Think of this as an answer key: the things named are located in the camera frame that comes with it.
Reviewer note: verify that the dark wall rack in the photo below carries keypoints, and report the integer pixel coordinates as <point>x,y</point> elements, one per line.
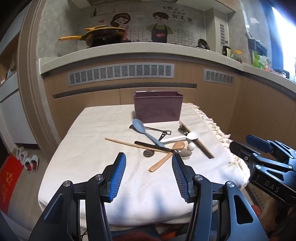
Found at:
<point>256,45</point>

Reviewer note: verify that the jar with yellow lid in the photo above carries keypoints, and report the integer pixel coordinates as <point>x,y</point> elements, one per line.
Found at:
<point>236,56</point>

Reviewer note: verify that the wooden chopstick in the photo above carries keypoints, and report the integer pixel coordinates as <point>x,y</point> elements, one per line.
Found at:
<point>124,143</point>
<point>202,148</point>
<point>205,148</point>

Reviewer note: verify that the dark seasoning box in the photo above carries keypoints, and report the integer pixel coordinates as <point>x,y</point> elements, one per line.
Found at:
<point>226,51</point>

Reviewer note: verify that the cartoon girl wall sticker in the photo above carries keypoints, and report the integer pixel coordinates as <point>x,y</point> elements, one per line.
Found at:
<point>119,23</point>

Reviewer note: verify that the yellow spatula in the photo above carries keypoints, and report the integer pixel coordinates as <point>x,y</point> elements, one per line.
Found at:
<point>92,29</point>

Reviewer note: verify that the dark round dish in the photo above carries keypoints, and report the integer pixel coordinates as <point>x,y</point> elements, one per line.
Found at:
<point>203,43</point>

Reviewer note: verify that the white spoon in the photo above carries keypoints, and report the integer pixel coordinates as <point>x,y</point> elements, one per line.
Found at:
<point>193,136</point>

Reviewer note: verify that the small white object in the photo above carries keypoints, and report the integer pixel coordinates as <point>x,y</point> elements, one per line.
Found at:
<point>191,146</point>

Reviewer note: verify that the cartoon boy wall sticker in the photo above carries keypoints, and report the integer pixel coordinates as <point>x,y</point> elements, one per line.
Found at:
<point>159,30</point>

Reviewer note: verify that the white fringed tablecloth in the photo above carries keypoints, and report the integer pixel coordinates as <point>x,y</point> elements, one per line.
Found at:
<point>81,162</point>

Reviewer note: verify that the black gas stove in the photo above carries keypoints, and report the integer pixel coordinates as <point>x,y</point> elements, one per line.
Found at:
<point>104,42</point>

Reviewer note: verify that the blue plastic spoon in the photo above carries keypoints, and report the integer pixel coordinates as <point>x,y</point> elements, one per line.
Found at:
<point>138,125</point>

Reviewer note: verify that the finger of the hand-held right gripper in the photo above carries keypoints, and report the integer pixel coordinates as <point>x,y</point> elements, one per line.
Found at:
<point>257,141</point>
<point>240,149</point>

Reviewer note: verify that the small wall grille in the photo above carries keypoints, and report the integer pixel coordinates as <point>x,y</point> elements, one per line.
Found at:
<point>222,33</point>

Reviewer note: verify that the grey slipper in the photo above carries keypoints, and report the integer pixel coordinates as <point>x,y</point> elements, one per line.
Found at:
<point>19,153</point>
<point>24,155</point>

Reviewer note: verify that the red clothing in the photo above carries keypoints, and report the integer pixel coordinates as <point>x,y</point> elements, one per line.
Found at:
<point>148,236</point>

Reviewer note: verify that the window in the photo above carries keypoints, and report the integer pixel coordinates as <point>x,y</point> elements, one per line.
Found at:
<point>286,34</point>

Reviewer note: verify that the green red slipper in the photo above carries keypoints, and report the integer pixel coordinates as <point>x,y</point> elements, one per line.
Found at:
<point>27,164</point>
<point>34,164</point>

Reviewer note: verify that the green bag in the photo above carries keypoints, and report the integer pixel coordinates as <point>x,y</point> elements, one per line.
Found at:
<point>257,61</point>

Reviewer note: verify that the metal utensil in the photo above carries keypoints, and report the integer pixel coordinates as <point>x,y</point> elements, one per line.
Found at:
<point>182,131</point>

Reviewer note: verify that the purple plastic utensil holder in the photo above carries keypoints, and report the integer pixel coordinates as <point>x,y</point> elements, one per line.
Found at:
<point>157,109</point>

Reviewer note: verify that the kitchen counter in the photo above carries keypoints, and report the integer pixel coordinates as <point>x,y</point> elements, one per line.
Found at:
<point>138,49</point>

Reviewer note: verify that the large grey vent grille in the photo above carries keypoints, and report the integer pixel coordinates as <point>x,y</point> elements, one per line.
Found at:
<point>120,74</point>

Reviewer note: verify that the white cabinet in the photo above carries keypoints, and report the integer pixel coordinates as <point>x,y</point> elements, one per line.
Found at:
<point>13,115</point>

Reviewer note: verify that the yellow frying pan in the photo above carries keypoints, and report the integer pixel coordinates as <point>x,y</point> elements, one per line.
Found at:
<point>104,34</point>

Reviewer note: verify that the red floor mat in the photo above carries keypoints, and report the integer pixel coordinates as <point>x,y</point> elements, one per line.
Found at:
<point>9,183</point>

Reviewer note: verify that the small grey vent grille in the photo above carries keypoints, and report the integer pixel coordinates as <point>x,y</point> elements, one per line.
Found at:
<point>218,77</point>

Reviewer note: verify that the wooden spoon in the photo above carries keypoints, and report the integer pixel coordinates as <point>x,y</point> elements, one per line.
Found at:
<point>179,146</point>

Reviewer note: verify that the person's right forearm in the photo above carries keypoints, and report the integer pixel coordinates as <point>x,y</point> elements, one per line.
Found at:
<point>270,213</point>

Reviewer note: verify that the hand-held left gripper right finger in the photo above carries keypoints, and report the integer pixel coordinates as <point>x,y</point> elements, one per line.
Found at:
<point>180,178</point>

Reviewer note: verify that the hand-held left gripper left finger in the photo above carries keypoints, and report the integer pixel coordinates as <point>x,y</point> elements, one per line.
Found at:
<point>118,176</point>

